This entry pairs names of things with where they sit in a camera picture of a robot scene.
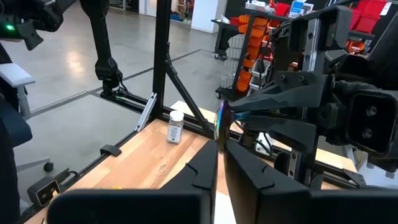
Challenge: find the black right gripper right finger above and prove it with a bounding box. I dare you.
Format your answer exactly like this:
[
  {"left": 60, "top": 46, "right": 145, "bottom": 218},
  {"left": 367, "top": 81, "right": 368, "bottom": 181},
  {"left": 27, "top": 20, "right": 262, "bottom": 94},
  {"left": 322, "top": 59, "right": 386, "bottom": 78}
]
[{"left": 223, "top": 139, "right": 398, "bottom": 224}]

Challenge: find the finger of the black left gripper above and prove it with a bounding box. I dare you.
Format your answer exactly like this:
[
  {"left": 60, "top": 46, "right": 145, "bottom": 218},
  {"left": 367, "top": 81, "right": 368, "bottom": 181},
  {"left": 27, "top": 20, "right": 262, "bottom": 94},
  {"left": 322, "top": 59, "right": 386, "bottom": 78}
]
[
  {"left": 229, "top": 71, "right": 329, "bottom": 114},
  {"left": 239, "top": 116, "right": 318, "bottom": 153}
]

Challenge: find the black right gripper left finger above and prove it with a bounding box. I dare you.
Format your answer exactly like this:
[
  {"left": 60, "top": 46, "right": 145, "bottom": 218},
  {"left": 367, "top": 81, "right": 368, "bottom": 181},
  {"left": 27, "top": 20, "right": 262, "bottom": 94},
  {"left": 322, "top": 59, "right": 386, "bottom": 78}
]
[{"left": 46, "top": 139, "right": 218, "bottom": 224}]

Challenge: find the shelf with storage bins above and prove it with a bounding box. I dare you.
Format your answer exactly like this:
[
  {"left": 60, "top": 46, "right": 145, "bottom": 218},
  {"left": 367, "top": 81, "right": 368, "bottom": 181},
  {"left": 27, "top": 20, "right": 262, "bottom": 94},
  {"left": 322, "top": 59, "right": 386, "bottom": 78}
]
[{"left": 211, "top": 0, "right": 282, "bottom": 100}]

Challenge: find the black table edge clip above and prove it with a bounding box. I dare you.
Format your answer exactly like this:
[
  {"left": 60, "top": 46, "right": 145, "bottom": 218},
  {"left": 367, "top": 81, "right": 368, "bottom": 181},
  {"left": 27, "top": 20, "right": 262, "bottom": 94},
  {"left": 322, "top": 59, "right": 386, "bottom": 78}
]
[{"left": 99, "top": 144, "right": 123, "bottom": 157}]

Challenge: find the white lid spice jar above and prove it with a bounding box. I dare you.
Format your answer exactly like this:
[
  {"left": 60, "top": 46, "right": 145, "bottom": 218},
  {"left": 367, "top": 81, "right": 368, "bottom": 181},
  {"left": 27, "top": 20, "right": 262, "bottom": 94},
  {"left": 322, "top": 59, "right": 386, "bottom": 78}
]
[{"left": 167, "top": 110, "right": 185, "bottom": 145}]

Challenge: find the person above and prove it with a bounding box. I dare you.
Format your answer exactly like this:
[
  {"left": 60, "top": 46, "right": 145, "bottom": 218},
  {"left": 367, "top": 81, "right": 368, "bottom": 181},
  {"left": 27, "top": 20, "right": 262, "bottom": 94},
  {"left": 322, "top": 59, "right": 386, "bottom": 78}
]
[{"left": 0, "top": 43, "right": 34, "bottom": 224}]

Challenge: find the office chair white armrest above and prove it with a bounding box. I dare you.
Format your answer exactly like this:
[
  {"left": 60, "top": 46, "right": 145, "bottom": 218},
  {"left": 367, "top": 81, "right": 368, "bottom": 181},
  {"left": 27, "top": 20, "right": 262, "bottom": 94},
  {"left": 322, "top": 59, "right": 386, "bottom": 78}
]
[{"left": 0, "top": 63, "right": 54, "bottom": 174}]

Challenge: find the silver aluminium bracket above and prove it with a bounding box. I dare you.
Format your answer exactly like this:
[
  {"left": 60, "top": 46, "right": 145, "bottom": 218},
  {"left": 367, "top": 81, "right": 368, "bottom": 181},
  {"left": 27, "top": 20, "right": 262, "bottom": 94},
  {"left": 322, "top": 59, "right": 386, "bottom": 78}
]
[{"left": 135, "top": 92, "right": 158, "bottom": 132}]

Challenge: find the black table-level camera box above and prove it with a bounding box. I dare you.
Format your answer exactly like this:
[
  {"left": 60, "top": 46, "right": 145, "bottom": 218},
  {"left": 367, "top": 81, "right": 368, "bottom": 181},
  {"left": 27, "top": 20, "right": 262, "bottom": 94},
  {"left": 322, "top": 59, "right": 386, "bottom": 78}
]
[{"left": 27, "top": 175, "right": 62, "bottom": 207}]

